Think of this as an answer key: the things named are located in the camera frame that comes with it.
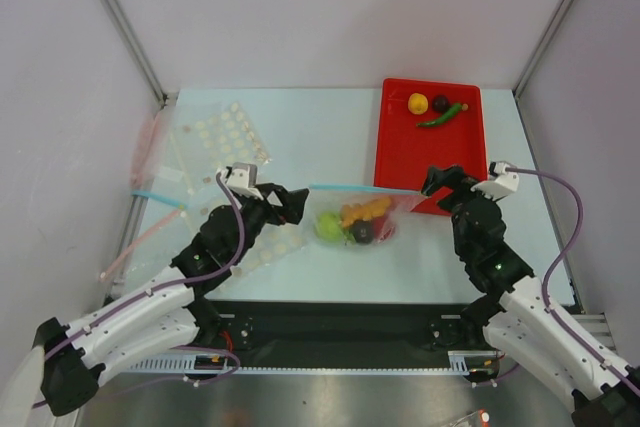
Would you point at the pink zipper clear bag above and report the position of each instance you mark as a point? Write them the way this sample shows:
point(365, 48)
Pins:
point(144, 166)

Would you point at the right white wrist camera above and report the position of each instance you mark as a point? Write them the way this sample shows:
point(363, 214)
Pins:
point(502, 181)

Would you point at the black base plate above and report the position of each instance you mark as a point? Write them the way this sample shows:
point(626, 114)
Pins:
point(344, 336)

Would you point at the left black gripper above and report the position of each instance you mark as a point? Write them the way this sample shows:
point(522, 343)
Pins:
point(292, 201)

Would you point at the right corner aluminium post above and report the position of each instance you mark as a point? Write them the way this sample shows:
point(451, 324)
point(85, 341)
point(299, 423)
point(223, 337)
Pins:
point(558, 17)

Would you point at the red plastic tray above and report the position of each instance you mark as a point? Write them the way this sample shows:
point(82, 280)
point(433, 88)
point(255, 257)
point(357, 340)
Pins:
point(405, 150)

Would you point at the blue zipper clear bag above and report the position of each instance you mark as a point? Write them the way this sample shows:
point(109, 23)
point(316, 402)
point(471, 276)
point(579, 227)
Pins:
point(331, 198)

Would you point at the dark mangosteen toy front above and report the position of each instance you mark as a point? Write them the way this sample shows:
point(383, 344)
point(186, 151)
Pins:
point(362, 232)

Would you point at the green toy apple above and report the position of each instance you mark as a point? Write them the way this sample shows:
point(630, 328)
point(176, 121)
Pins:
point(328, 227)

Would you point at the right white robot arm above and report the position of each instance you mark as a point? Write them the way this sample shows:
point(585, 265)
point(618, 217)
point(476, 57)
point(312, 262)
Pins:
point(516, 312)

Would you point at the white slotted cable duct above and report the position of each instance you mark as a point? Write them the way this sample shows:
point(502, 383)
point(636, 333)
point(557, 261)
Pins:
point(457, 363)

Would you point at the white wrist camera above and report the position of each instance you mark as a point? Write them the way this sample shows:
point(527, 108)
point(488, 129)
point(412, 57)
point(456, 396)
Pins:
point(502, 181)
point(241, 179)

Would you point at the dark mangosteen toy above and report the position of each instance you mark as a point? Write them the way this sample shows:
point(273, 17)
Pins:
point(441, 104)
point(362, 232)

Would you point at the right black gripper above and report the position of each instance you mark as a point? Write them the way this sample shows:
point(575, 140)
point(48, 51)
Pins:
point(460, 190)

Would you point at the yellow toy fruit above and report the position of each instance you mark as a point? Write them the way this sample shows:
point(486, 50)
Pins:
point(418, 104)

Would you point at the dotted clear zip bag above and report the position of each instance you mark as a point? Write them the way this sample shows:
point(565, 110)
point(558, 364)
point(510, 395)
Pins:
point(208, 139)

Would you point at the corner aluminium post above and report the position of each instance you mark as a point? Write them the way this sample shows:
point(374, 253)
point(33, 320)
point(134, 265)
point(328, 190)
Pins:
point(558, 17)
point(135, 48)

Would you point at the orange toy fruit pieces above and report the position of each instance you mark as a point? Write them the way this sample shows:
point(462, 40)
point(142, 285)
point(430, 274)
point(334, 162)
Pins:
point(370, 210)

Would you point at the dark mangosteen toy back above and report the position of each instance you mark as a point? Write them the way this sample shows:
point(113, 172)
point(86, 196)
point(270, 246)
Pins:
point(441, 104)

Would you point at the left corner aluminium post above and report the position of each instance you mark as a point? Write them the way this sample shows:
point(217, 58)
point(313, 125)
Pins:
point(135, 48)

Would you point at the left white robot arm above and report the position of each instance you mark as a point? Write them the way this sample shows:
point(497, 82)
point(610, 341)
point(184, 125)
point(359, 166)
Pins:
point(167, 312)

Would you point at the green toy chili pepper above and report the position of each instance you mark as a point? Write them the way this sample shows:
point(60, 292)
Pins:
point(454, 110)

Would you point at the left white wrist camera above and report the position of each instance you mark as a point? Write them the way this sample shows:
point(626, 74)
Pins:
point(241, 179)

